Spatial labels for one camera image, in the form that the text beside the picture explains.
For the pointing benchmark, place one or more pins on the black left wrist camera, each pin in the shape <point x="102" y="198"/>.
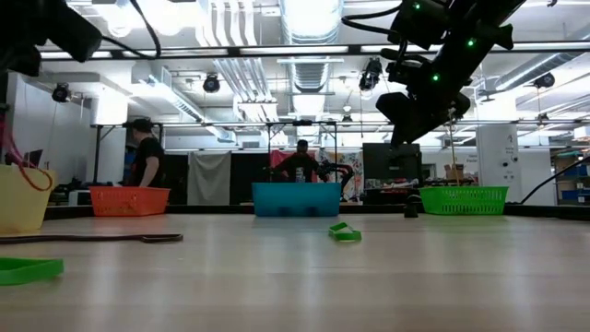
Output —
<point x="74" y="34"/>

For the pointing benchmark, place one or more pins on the storage shelf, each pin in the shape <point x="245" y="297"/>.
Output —
<point x="571" y="180"/>

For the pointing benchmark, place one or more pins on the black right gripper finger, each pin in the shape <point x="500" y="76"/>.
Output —
<point x="458" y="110"/>

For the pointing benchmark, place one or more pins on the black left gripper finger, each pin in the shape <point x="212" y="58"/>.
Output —
<point x="3" y="115"/>

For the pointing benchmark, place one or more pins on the thin red rubber band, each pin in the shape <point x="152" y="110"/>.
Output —
<point x="51" y="180"/>

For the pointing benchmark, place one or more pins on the white square column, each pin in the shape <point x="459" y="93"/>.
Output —
<point x="498" y="161"/>

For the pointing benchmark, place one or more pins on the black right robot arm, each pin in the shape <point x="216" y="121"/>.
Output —
<point x="479" y="27"/>

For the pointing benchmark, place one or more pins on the black background robot arm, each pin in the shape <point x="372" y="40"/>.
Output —
<point x="338" y="170"/>

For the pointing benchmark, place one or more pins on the silver ceiling duct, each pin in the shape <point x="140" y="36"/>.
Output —
<point x="311" y="69"/>

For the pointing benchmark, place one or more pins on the green plastic basket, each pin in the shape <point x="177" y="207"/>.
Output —
<point x="463" y="200"/>

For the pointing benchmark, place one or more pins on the thin black rubber band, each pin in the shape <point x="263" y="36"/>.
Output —
<point x="161" y="238"/>

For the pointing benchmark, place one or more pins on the grey hanging cloth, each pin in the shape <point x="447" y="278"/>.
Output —
<point x="208" y="177"/>

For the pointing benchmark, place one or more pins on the black ceiling spotlight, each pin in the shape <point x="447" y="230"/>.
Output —
<point x="211" y="84"/>
<point x="371" y="74"/>
<point x="544" y="80"/>
<point x="61" y="92"/>

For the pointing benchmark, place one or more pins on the orange plastic basket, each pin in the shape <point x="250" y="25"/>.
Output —
<point x="129" y="200"/>

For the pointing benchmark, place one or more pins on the cardboard box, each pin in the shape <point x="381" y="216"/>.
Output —
<point x="454" y="171"/>

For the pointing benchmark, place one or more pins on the blue plastic bin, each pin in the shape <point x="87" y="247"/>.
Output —
<point x="295" y="198"/>

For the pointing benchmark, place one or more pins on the black monitor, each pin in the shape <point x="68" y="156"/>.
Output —
<point x="392" y="161"/>

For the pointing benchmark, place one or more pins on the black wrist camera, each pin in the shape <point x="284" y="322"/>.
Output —
<point x="405" y="120"/>
<point x="74" y="34"/>

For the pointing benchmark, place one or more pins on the yellow plastic basket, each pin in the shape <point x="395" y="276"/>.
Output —
<point x="23" y="203"/>

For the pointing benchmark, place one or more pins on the colourful patterned cloth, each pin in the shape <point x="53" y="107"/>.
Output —
<point x="357" y="184"/>

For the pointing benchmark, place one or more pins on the red hanging cloth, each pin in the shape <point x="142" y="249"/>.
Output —
<point x="279" y="157"/>

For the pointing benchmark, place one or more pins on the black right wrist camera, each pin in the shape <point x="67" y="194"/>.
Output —
<point x="405" y="120"/>

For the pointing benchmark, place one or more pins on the green rubber band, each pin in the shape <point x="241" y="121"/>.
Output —
<point x="345" y="237"/>
<point x="46" y="267"/>

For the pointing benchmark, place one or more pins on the person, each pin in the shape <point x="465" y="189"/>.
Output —
<point x="147" y="157"/>
<point x="299" y="163"/>

